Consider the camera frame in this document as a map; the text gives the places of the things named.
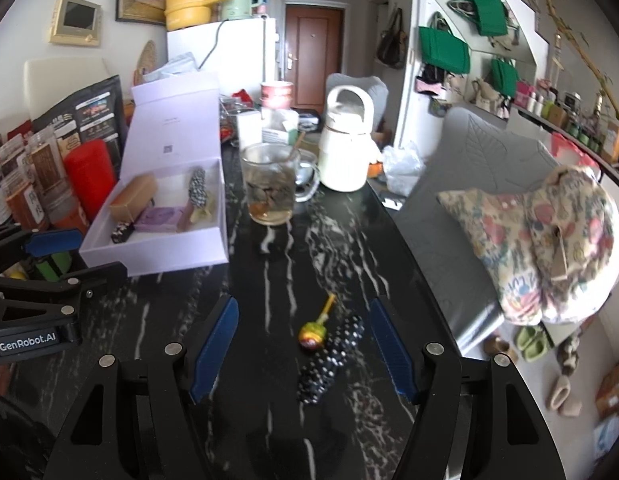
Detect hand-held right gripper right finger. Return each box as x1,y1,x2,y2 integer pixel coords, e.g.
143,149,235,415
368,297,570,480

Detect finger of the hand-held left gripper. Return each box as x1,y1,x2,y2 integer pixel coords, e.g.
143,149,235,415
0,227,86,272
0,261,128,311

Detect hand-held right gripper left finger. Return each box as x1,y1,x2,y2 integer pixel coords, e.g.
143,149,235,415
54,295,240,480

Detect black gum pack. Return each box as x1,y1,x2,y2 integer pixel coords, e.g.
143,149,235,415
111,220,136,244

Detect black polka dot pouch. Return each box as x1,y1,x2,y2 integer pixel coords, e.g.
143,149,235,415
188,167,208,208
296,314,366,407

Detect purple paper packet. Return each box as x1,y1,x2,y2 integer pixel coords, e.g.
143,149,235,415
134,206,186,233

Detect lollipop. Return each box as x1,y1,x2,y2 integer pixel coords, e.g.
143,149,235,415
297,294,337,351

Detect tan cardboard box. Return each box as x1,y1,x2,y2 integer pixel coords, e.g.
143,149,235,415
110,172,159,223

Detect lavender gift box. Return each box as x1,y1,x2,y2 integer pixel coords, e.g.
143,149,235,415
80,71,229,277

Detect green labelled jar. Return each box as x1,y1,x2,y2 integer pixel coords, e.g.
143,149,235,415
34,250,73,281

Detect red canister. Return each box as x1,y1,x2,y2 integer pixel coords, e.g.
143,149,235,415
64,140,118,221

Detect group of spice jars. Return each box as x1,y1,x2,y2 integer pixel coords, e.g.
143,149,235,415
0,115,90,233

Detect brown shoe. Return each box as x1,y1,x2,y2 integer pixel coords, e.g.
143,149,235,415
484,336,517,363

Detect black snack bag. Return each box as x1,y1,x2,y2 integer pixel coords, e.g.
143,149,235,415
32,75,126,161

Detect green slippers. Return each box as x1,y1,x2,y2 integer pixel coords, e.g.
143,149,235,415
514,325,555,361

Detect white chair back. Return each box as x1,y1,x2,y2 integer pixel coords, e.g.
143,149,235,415
24,56,110,121

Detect glass mug with tea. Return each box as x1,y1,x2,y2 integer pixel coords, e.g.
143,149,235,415
240,142,299,226

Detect floral cushion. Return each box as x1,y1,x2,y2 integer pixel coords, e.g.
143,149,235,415
437,166,619,325

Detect beige plush slipper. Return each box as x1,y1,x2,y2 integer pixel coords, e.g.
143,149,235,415
547,375,583,417

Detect clear plastic bag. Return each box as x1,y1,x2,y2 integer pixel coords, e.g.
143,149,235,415
382,141,425,196

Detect woven fan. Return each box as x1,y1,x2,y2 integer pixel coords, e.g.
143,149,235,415
134,40,158,86

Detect cream thermos jug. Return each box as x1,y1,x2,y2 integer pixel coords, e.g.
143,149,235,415
318,85,375,193

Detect white carton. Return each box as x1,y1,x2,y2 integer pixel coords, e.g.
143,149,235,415
238,109,263,147

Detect grey leaf-stitched chair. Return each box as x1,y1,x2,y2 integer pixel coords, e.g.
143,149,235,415
392,106,603,348

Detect green and white box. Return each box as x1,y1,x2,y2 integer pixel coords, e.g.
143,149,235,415
262,109,300,145

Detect stack of pink bowls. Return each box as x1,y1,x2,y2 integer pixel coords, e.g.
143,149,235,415
260,81,294,110

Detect white fridge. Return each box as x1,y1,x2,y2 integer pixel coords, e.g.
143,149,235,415
166,16,280,106

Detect yellow cooking pot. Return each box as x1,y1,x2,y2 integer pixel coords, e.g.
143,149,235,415
164,0,230,32

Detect pink plastic bag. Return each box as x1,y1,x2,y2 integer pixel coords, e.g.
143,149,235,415
552,132,597,171

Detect row of cosmetic bottles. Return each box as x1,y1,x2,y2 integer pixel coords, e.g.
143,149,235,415
514,77,619,161

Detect green tote bag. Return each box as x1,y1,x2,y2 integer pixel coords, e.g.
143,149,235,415
418,26,471,75

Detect dark hanging handbag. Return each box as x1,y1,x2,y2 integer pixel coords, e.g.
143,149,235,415
377,7,407,68

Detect brown door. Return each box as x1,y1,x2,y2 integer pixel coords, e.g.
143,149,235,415
284,2,346,111

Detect wall intercom panel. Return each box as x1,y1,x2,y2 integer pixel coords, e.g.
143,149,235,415
48,0,103,47

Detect black power cable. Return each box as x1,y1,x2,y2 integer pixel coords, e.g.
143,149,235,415
197,20,225,71

